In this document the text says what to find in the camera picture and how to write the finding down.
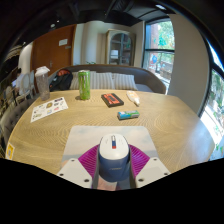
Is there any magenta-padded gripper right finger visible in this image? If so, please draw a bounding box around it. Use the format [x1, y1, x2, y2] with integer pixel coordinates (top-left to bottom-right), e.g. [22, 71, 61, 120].
[128, 144, 172, 189]

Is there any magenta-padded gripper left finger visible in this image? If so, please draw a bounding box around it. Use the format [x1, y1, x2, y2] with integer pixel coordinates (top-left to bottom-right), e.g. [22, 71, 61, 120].
[56, 144, 101, 190]

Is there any white and blue computer mouse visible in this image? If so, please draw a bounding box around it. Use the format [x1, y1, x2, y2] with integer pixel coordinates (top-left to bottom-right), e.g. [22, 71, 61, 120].
[97, 133, 131, 183]

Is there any small green and blue pack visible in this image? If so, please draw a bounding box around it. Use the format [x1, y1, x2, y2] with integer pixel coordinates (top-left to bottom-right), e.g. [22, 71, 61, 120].
[117, 110, 141, 121]

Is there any white sticker sheet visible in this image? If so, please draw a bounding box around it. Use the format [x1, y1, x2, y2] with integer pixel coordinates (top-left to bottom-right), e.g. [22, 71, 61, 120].
[30, 96, 69, 123]

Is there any yellow card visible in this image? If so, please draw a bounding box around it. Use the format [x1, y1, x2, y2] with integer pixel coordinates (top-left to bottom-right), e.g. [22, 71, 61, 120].
[4, 142, 16, 160]

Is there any black box with red print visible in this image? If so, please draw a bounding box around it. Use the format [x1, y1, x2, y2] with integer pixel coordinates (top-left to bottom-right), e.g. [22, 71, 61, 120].
[100, 92, 125, 108]

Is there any grey tufted chair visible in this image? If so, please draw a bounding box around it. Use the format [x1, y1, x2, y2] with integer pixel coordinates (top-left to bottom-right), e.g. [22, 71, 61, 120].
[0, 98, 34, 148]

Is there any green drink can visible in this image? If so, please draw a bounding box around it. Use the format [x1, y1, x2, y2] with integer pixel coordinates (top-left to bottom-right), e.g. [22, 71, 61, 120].
[77, 69, 92, 101]

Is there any striped cushion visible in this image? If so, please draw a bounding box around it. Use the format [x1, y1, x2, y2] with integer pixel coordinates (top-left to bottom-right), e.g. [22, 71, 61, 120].
[69, 70, 81, 90]
[89, 71, 116, 90]
[113, 73, 138, 92]

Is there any black-framed window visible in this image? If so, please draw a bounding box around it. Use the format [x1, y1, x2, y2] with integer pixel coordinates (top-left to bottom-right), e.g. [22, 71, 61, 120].
[199, 43, 224, 161]
[142, 19, 176, 91]

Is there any black backpack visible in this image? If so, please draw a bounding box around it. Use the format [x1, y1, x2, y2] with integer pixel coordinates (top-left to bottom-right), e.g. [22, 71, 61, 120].
[49, 68, 74, 92]

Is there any clear plastic shaker bottle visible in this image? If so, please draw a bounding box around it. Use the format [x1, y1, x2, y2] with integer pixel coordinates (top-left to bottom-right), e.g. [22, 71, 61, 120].
[34, 65, 51, 101]

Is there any brown curved sofa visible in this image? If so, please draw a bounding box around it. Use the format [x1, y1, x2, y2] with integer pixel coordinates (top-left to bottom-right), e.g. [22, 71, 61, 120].
[48, 64, 167, 95]

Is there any white chair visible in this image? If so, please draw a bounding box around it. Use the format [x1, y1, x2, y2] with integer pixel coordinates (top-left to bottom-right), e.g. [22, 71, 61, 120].
[14, 71, 36, 104]

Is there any arched glass-door cabinet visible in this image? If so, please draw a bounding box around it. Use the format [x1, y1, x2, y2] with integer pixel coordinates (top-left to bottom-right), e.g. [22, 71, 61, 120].
[105, 28, 136, 67]

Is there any brown wooden door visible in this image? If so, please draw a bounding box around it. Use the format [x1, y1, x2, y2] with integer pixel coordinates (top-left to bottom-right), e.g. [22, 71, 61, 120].
[30, 23, 77, 73]

